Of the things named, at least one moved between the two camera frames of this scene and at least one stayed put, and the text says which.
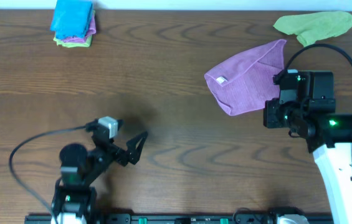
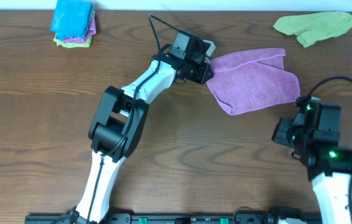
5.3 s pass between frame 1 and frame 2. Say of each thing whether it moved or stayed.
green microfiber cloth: stayed
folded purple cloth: stayed
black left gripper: moved
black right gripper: moved
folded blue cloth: stayed
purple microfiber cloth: stayed
